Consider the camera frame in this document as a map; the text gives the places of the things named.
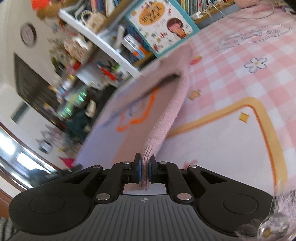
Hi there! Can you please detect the usmile box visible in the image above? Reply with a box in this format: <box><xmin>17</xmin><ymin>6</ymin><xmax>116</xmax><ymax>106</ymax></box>
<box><xmin>121</xmin><ymin>34</ymin><xmax>147</xmax><ymax>60</ymax></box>

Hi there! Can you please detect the pink checkered tablecloth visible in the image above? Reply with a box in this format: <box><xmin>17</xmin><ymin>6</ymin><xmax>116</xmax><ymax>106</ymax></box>
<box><xmin>156</xmin><ymin>8</ymin><xmax>295</xmax><ymax>194</ymax></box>

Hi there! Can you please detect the round wall clock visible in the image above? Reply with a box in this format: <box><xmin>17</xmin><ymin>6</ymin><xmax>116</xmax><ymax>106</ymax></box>
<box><xmin>20</xmin><ymin>23</ymin><xmax>37</xmax><ymax>48</ymax></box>

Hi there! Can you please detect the wooden bookshelf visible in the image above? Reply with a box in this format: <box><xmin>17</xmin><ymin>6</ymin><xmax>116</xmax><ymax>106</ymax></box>
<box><xmin>58</xmin><ymin>0</ymin><xmax>236</xmax><ymax>77</ymax></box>

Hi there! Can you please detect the white charging cable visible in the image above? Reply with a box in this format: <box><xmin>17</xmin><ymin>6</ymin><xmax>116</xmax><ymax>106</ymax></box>
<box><xmin>207</xmin><ymin>0</ymin><xmax>276</xmax><ymax>20</ymax></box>

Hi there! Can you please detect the white pearl handbag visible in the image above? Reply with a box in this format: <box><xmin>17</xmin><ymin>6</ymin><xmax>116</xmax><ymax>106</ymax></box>
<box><xmin>80</xmin><ymin>10</ymin><xmax>106</xmax><ymax>34</ymax></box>

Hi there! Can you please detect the pink plush toy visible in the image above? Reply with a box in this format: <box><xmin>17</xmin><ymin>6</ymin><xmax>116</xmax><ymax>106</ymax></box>
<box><xmin>234</xmin><ymin>0</ymin><xmax>259</xmax><ymax>9</ymax></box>

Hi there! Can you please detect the purple and pink sweater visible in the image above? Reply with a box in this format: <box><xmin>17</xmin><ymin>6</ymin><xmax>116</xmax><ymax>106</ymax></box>
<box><xmin>75</xmin><ymin>44</ymin><xmax>192</xmax><ymax>190</ymax></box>

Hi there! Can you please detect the children's sound book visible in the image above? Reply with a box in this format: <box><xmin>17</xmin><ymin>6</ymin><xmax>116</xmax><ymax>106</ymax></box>
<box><xmin>126</xmin><ymin>1</ymin><xmax>199</xmax><ymax>57</ymax></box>

